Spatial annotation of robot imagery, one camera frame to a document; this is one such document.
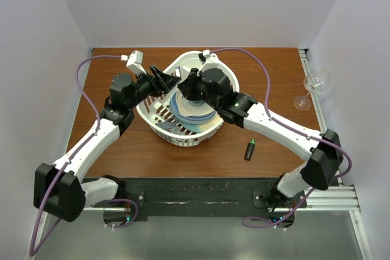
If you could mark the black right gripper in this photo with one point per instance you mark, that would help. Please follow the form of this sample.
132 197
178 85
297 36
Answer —
187 86

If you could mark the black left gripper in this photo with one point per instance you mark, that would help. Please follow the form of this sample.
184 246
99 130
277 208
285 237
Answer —
167 81

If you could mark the black green highlighter pen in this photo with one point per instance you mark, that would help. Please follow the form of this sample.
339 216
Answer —
249 150

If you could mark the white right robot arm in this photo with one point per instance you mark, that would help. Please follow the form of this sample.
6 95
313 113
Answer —
320 152

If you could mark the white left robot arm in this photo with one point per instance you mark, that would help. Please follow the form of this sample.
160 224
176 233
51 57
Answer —
59 189

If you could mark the beige blue swirl plate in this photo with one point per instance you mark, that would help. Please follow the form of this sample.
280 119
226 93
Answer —
192 108

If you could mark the blue rimmed plate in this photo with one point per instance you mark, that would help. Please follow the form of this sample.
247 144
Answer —
173 105

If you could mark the white plastic dish basket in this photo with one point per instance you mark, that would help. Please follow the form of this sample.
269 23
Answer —
157 109

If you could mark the cream and teal plate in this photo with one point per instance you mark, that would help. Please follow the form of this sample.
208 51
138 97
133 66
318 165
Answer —
199 124

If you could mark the grey ceramic mug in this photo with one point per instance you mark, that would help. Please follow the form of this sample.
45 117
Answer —
170 126

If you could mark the clear wine glass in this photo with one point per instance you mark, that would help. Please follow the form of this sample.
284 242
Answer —
316 82

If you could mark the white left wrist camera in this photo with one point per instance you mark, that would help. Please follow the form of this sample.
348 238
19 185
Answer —
134 63

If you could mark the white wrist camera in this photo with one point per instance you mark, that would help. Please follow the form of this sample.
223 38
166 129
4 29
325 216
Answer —
134 63
207 55

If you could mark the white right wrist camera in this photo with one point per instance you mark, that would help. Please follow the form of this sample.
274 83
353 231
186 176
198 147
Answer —
207 55

